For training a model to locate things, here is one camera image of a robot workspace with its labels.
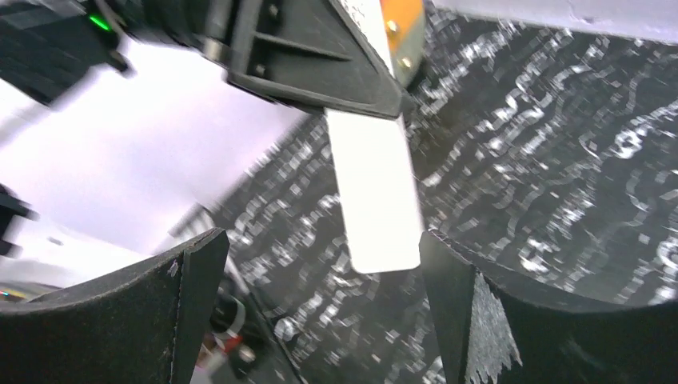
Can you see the white remote control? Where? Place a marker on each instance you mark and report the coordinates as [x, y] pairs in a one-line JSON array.
[[374, 172]]

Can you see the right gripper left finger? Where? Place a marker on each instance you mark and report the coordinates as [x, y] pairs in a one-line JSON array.
[[141, 324]]

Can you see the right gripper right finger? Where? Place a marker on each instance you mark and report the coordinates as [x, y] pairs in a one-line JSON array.
[[496, 325]]

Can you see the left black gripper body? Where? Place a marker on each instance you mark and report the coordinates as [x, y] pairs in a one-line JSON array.
[[305, 54]]

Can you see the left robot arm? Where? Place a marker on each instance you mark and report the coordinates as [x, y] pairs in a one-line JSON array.
[[48, 46]]

